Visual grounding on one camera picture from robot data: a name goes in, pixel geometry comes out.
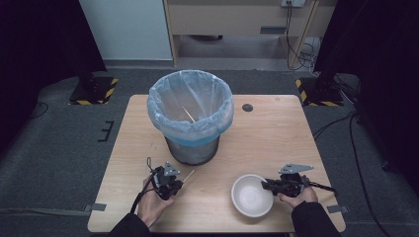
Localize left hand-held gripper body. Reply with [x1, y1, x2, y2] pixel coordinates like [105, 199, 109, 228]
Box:
[151, 160, 183, 201]

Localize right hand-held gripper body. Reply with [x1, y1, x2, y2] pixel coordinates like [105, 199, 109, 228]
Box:
[277, 163, 315, 198]

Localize white bowl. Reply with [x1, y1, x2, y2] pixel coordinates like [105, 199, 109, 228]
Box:
[230, 174, 275, 218]

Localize metal mesh trash can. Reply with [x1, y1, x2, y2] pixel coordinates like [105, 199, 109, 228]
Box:
[164, 132, 221, 167]

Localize clear plastic bin liner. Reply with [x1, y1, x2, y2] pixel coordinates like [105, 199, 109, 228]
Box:
[146, 68, 235, 148]

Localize person's right hand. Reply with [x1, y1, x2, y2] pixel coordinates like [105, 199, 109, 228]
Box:
[277, 185, 320, 209]

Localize person's left hand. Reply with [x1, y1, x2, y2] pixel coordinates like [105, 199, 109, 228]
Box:
[136, 177, 176, 228]

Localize grey tape strip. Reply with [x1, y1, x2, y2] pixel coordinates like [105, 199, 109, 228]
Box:
[83, 202, 108, 213]
[327, 204, 350, 214]

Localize black striped stand base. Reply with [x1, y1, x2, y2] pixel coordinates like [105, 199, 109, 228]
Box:
[294, 76, 344, 108]
[68, 75, 120, 106]

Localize black curtain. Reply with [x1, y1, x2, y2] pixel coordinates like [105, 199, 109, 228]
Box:
[313, 0, 419, 189]
[0, 0, 108, 152]

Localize left hand-held gripper cable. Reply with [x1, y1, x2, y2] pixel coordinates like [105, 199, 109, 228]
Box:
[129, 156, 156, 215]

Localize hand-held gripper cable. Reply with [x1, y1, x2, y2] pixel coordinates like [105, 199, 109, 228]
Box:
[129, 156, 156, 215]
[307, 180, 338, 196]

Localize right hand-held gripper cable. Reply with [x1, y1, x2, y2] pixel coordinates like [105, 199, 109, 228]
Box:
[307, 180, 338, 196]

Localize long black floor cable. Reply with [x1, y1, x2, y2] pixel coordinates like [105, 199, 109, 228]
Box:
[348, 113, 393, 237]

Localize short black floor cable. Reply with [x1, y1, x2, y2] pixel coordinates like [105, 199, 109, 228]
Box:
[312, 111, 358, 141]

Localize hanging black cables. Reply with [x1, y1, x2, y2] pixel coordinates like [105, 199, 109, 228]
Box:
[285, 2, 319, 72]

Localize black floor cable loop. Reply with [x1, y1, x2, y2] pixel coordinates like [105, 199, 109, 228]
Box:
[27, 101, 49, 119]

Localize grey wall socket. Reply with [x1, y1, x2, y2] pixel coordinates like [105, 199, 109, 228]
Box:
[281, 0, 306, 9]

